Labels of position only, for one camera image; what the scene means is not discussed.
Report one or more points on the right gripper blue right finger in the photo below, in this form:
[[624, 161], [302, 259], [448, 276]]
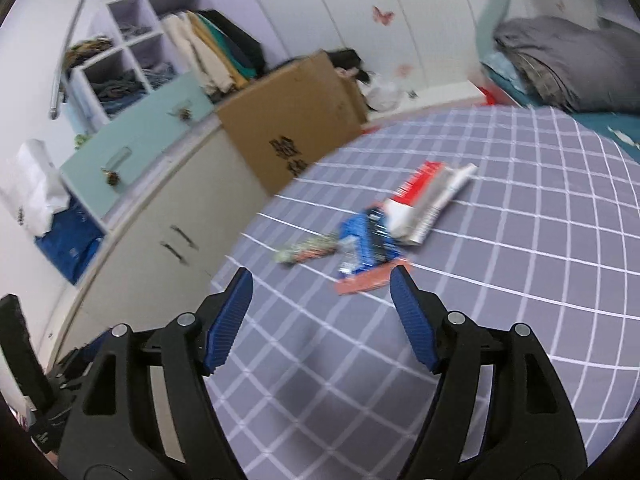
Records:
[[419, 313]]

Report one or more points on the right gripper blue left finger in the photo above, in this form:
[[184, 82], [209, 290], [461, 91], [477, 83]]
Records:
[[224, 319]]

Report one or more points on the blue snack wrapper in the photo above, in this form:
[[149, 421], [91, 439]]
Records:
[[365, 243]]

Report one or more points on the red white carton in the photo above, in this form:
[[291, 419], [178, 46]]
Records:
[[413, 209]]

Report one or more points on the green patterned snack wrapper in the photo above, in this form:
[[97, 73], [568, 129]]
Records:
[[313, 247]]

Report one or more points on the beige low cabinet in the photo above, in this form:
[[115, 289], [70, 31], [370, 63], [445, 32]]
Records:
[[166, 246]]

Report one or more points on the grey checked table cloth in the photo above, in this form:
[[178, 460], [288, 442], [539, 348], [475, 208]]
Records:
[[320, 385]]

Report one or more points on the light blue drawer unit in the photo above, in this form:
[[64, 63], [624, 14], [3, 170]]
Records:
[[119, 153]]

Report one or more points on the large brown cardboard box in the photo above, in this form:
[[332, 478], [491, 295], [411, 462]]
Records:
[[288, 120]]

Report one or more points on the white plastic bag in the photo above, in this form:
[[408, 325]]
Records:
[[382, 95]]

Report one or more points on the blue white paper bag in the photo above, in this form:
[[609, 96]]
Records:
[[35, 196]]

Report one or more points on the hanging clothes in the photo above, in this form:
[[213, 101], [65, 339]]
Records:
[[223, 57]]

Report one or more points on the white shelf unit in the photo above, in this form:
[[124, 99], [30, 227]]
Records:
[[127, 68]]

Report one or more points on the teal bed sheet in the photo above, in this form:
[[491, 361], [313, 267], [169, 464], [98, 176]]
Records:
[[623, 129]]

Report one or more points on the grey folded duvet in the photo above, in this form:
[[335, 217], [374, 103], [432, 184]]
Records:
[[574, 68]]

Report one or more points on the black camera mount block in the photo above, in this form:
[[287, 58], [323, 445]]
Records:
[[21, 358]]

